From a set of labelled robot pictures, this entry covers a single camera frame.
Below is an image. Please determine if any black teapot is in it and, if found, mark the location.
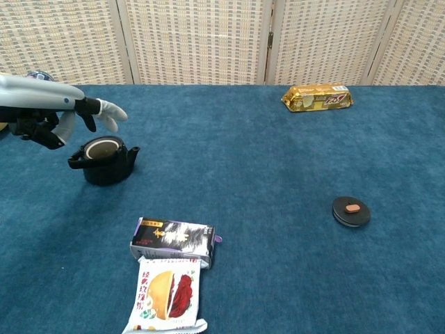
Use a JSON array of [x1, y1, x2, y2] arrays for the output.
[[67, 135, 141, 187]]

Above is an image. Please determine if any blue water bottle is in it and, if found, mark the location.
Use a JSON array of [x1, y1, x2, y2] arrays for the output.
[[26, 70, 55, 81]]

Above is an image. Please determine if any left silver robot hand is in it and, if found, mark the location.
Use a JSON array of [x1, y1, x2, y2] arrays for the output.
[[0, 72, 129, 150]]

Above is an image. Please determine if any black teapot lid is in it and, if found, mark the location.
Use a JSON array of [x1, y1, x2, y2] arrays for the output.
[[332, 196, 371, 228]]

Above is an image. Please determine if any gold snack package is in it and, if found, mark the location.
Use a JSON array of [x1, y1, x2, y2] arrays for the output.
[[280, 83, 355, 113]]

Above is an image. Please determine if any blue table cloth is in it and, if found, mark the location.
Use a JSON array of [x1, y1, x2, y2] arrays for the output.
[[0, 83, 445, 334]]

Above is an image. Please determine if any rose cake snack packet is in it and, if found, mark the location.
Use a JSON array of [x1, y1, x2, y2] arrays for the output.
[[121, 256, 209, 334]]

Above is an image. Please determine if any woven bamboo folding screen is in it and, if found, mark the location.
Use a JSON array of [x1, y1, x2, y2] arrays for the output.
[[0, 0, 445, 86]]

